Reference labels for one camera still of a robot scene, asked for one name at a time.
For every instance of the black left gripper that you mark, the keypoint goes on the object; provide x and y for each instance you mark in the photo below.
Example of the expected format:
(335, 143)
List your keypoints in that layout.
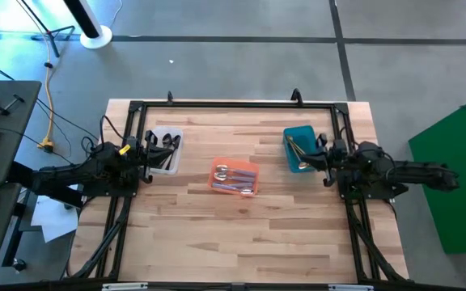
(146, 155)

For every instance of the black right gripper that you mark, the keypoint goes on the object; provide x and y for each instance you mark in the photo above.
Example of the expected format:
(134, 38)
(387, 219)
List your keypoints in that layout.
(328, 161)

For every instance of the clear plastic bin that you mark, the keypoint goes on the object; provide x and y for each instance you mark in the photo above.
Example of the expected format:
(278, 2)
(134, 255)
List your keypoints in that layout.
(176, 161)

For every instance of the thin gold spoon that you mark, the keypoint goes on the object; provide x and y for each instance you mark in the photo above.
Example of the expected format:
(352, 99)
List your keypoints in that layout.
(297, 150)

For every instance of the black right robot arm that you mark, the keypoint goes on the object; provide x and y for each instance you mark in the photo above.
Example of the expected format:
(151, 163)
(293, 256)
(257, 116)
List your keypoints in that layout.
(411, 174)

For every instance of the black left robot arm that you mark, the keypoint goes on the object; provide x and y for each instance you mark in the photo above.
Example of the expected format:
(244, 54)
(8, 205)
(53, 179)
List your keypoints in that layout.
(75, 171)

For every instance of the teal plastic bin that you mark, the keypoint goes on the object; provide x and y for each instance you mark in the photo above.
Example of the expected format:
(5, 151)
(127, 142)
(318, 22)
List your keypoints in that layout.
(293, 139)

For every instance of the small black table clamp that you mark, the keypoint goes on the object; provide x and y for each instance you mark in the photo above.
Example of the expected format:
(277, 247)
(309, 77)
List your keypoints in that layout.
(170, 97)

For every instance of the large black table clamp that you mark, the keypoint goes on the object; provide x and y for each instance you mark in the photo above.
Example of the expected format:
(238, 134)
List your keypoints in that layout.
(296, 97)

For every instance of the orange plastic bin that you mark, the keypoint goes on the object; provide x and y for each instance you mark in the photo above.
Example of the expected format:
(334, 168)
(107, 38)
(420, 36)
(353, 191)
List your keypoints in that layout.
(233, 178)

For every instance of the black desk support beam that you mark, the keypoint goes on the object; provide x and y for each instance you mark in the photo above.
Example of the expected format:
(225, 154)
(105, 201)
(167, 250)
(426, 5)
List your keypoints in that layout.
(55, 194)

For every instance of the white paper sheet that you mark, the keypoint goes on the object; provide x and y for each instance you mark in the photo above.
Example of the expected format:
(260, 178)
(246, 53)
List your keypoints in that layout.
(53, 218)

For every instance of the white round lamp base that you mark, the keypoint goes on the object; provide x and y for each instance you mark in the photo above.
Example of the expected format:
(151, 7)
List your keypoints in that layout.
(95, 38)

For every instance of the green board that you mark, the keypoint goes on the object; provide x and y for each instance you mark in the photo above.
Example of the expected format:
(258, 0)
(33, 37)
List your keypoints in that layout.
(459, 202)

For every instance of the grey office desk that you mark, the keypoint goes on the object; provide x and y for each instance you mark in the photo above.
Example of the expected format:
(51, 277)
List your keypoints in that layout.
(10, 133)

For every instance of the black tripod stand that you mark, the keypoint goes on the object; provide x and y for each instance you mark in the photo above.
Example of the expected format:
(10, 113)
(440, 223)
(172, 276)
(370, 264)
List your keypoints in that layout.
(49, 32)

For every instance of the black caster wheel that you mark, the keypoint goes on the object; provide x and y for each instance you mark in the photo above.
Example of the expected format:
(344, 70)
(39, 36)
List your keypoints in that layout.
(19, 265)

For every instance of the black aluminium rig frame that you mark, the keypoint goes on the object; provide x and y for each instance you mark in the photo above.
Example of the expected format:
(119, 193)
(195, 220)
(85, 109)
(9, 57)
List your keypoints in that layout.
(237, 104)

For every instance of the silver metal bracket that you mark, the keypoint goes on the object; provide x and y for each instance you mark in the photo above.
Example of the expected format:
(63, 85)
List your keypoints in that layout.
(124, 286)
(350, 287)

